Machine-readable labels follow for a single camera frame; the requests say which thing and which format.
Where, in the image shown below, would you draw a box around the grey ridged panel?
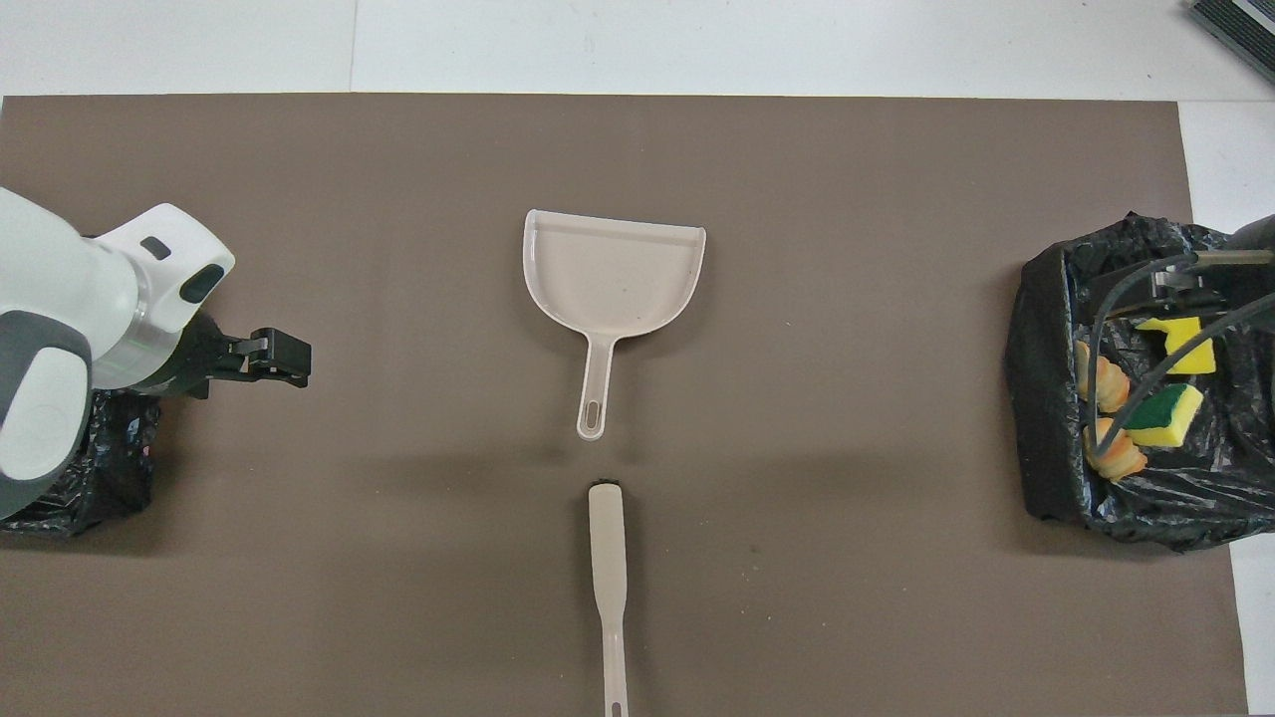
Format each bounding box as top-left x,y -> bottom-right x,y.
1190,0 -> 1275,83

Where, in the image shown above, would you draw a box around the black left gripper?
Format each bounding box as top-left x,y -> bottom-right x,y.
149,313 -> 313,401

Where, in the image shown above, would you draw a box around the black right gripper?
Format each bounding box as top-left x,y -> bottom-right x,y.
1094,214 -> 1275,322

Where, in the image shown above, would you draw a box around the beige plastic dustpan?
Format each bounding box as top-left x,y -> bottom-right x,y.
522,208 -> 708,441

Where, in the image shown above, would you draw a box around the black bag-lined bin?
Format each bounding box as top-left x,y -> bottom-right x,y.
0,388 -> 162,540
1003,211 -> 1275,552

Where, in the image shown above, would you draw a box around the striped toy croissant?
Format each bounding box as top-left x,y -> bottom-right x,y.
1083,417 -> 1148,483
1074,340 -> 1133,415

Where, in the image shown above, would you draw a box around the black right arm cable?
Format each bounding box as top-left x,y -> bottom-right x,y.
1084,253 -> 1275,471

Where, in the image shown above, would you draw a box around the green and yellow sponge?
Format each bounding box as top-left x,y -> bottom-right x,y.
1119,383 -> 1206,449

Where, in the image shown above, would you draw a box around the brown table mat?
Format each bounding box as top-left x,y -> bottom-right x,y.
0,94 -> 1249,717

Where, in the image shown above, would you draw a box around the beige hand brush black bristles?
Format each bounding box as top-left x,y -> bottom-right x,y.
588,482 -> 631,717

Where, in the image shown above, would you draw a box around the large yellow sponge piece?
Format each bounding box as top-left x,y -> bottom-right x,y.
1135,316 -> 1218,376

